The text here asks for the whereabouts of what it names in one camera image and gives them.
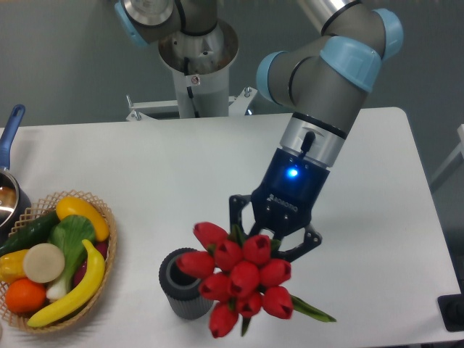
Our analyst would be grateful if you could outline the yellow bell pepper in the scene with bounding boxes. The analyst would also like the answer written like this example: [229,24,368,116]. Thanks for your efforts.
[0,249,28,283]

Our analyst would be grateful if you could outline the red tulip bouquet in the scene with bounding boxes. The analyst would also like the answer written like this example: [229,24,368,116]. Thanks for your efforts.
[175,222,335,338]

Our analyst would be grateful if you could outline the white frame at right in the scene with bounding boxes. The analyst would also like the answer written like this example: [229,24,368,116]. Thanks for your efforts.
[429,124,463,194]

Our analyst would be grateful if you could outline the green cucumber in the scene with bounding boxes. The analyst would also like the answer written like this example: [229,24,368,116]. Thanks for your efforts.
[1,210,60,256]

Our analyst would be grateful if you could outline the woven wicker basket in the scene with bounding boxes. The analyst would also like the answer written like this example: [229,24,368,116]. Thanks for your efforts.
[1,190,117,334]

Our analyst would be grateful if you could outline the dark red vegetable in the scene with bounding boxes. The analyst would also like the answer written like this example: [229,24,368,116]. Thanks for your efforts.
[72,241,108,288]

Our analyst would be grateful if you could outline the blue handled saucepan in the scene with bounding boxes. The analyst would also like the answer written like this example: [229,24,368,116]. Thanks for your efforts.
[1,104,30,244]

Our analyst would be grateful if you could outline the black device at edge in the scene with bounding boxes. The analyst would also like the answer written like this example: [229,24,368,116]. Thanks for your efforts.
[437,294,463,332]

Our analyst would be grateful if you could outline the beige round slice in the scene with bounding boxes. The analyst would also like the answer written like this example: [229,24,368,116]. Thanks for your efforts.
[22,243,65,283]

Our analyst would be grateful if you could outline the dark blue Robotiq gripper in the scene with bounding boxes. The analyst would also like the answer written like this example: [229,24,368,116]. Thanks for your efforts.
[228,149,329,262]

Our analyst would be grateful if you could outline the orange fruit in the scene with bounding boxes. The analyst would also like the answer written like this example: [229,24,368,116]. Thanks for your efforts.
[5,278,46,313]

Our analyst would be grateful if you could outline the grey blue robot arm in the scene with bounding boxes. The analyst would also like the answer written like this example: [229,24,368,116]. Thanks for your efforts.
[115,1,404,262]

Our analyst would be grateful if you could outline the yellow banana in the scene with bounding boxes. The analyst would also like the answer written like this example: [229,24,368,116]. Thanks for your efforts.
[27,239,105,328]

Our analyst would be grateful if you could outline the green bok choy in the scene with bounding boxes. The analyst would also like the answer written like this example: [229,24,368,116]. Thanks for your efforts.
[46,215,96,302]

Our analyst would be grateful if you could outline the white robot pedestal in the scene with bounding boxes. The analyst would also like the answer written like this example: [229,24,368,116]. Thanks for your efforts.
[126,19,257,121]

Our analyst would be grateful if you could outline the grey ribbed vase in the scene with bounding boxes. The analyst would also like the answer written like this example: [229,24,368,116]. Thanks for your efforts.
[158,248,213,320]

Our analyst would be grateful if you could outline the yellow squash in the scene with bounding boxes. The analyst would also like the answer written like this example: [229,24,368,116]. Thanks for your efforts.
[56,196,109,242]

